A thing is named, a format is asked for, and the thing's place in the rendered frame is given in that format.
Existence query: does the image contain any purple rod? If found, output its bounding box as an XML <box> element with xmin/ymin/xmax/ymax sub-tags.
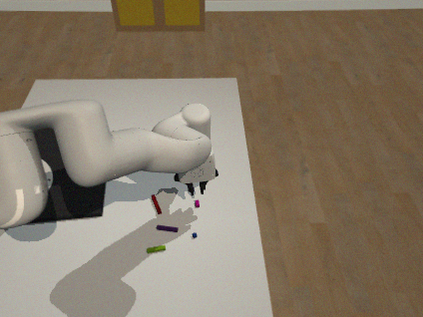
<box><xmin>157</xmin><ymin>225</ymin><xmax>178</xmax><ymax>232</ymax></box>

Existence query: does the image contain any dark red rod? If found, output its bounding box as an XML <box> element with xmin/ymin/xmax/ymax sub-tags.
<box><xmin>152</xmin><ymin>194</ymin><xmax>162</xmax><ymax>214</ymax></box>

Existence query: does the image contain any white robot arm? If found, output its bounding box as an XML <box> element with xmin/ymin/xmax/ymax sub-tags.
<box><xmin>0</xmin><ymin>99</ymin><xmax>212</xmax><ymax>229</ymax></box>

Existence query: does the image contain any lime green rod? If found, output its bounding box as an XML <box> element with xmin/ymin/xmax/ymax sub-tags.
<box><xmin>147</xmin><ymin>245</ymin><xmax>166</xmax><ymax>253</ymax></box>

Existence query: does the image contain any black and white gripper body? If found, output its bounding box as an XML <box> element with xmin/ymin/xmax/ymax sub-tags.
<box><xmin>179</xmin><ymin>149</ymin><xmax>215</xmax><ymax>183</ymax></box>

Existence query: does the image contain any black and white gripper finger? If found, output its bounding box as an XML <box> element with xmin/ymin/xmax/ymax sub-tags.
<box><xmin>200</xmin><ymin>169</ymin><xmax>218</xmax><ymax>194</ymax></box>
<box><xmin>174</xmin><ymin>173</ymin><xmax>194</xmax><ymax>195</ymax></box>

